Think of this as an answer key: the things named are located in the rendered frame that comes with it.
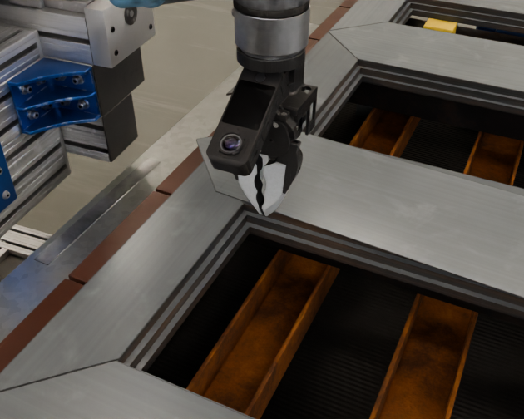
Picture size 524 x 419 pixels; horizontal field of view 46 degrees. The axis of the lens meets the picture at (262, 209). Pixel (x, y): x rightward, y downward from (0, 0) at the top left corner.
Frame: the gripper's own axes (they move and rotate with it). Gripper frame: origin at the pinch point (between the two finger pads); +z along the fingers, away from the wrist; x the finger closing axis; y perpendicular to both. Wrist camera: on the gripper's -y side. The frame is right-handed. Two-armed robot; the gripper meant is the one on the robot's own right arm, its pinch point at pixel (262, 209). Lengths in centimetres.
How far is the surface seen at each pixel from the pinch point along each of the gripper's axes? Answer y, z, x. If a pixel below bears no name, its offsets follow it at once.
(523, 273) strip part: 3.0, 0.7, -29.9
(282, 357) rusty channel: -9.0, 13.9, -7.0
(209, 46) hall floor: 202, 85, 125
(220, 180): 3.7, 0.6, 7.7
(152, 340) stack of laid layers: -20.8, 2.5, 2.2
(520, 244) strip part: 7.8, 0.7, -29.0
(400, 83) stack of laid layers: 44.4, 2.9, -5.0
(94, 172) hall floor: 89, 85, 110
